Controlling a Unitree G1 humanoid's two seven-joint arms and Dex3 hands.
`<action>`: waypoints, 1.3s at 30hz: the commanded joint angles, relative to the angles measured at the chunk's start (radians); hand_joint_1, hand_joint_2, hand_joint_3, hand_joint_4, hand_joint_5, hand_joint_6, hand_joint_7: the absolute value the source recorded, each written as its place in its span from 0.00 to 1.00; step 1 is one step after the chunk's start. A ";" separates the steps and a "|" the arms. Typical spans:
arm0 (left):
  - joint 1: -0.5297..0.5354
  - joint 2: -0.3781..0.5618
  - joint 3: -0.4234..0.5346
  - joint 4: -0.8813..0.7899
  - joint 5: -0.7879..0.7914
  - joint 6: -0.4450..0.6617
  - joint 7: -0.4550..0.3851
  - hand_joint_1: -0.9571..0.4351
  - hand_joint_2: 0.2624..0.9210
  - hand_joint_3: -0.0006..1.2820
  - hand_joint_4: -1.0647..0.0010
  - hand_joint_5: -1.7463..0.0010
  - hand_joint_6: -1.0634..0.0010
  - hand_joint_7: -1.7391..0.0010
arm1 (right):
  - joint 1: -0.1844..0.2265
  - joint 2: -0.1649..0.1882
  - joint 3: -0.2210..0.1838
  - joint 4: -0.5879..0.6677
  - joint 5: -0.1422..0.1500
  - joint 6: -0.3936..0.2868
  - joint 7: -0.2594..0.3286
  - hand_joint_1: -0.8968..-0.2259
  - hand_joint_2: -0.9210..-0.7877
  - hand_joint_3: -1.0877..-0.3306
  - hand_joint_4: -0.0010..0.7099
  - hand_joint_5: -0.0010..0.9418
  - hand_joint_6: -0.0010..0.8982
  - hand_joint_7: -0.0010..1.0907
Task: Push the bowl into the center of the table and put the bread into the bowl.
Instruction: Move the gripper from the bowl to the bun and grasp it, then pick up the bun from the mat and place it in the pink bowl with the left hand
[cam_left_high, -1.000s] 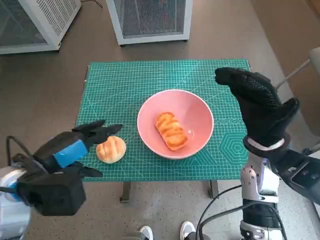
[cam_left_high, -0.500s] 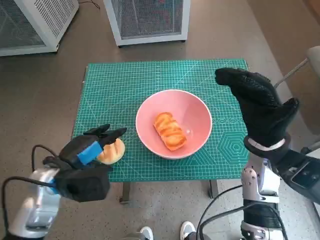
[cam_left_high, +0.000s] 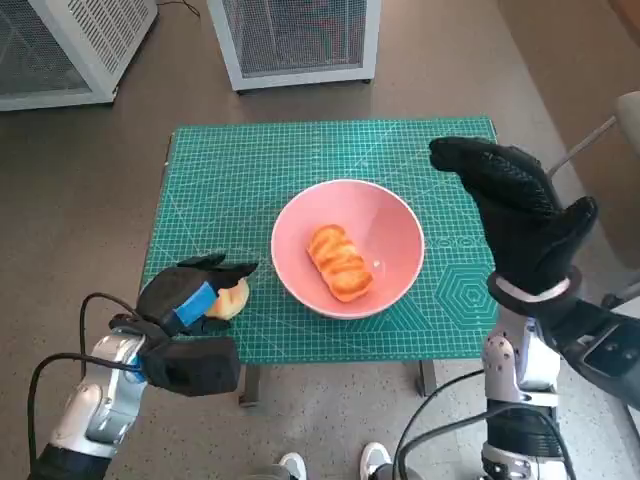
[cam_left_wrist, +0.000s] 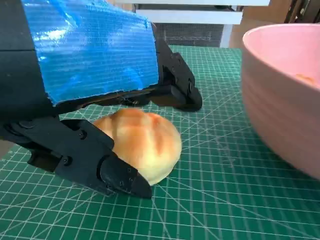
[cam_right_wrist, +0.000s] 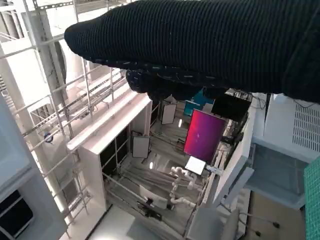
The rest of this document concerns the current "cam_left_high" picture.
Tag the narrow white mesh cabinet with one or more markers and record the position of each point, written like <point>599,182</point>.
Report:
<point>300,35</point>

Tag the white shoe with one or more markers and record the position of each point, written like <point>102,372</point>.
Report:
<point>292,467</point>
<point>375,460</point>

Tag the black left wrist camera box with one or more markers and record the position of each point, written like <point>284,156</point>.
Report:
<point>200,367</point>

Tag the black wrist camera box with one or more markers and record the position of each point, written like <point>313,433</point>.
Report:
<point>200,367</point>
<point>610,355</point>

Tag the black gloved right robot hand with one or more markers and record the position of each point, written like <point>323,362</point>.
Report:
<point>525,235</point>

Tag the pink bowl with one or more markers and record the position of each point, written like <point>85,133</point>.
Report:
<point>390,235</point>

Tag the long braided toy bread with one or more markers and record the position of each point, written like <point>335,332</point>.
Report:
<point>340,265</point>

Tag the black table leg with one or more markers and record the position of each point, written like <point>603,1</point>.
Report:
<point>252,385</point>
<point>428,380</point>

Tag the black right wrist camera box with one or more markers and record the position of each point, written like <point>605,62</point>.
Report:
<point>610,355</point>

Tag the wide white mesh cabinet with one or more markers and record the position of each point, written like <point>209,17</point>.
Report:
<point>100,30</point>

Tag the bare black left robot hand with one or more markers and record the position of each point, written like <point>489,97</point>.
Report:
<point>165,295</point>

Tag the round toy bread bun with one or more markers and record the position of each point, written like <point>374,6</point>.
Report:
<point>232,302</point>

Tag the green cutting mat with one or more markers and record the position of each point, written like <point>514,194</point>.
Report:
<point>325,150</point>

